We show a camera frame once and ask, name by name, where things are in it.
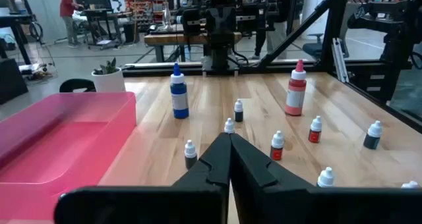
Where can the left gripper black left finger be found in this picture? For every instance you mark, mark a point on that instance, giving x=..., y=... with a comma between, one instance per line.
x=198, y=201

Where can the black computer desk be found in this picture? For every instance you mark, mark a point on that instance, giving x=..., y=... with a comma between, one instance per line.
x=99, y=14

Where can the black chair back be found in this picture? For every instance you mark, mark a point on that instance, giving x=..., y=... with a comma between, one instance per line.
x=77, y=83

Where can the succulent in white pot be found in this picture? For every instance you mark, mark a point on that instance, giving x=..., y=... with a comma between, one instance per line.
x=108, y=82

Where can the blue office chair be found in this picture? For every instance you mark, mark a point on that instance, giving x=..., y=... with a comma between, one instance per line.
x=313, y=47

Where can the large blue food coloring bottle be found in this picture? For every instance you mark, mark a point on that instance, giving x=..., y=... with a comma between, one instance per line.
x=179, y=102

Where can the red parts drawer cabinet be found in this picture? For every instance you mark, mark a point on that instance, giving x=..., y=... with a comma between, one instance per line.
x=141, y=13

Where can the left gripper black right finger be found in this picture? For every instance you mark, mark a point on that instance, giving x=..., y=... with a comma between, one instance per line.
x=280, y=204

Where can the small red food coloring bottle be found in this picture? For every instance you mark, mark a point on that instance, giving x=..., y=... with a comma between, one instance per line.
x=315, y=130
x=277, y=143

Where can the black box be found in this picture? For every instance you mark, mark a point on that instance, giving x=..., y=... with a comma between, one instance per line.
x=11, y=82

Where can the person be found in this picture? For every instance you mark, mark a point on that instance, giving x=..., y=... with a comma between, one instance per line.
x=67, y=16
x=277, y=36

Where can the small dark food coloring bottle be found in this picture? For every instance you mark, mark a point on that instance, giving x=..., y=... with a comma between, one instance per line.
x=190, y=151
x=372, y=140
x=326, y=178
x=238, y=113

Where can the small blue food coloring bottle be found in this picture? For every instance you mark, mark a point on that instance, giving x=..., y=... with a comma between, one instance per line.
x=229, y=126

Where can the silver aluminium bracket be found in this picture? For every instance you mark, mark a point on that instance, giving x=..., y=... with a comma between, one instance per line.
x=340, y=61

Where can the small green food coloring bottle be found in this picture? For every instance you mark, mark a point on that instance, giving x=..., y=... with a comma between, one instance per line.
x=410, y=185

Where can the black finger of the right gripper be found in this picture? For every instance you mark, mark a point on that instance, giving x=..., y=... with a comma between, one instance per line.
x=228, y=21
x=213, y=21

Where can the black aluminium table frame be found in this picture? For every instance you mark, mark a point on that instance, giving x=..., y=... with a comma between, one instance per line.
x=333, y=26

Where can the translucent pink plastic bin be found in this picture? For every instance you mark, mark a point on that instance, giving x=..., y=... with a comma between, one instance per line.
x=49, y=151

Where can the large red food coloring bottle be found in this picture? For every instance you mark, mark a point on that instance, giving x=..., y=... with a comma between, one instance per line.
x=295, y=95

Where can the wooden workbench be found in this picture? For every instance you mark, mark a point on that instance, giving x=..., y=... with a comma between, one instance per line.
x=165, y=39

